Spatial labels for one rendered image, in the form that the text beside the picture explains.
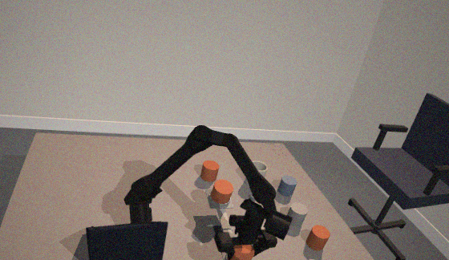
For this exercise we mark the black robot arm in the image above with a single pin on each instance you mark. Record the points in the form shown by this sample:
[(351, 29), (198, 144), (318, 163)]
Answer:
[(147, 187)]

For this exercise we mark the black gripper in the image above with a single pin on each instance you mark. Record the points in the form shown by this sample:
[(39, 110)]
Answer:
[(260, 240)]

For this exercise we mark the blue cylinder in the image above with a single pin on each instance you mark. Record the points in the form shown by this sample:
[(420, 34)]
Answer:
[(287, 186)]

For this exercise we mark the orange cylinder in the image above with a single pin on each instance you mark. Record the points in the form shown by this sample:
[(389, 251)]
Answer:
[(318, 237), (243, 252), (222, 191), (209, 170)]

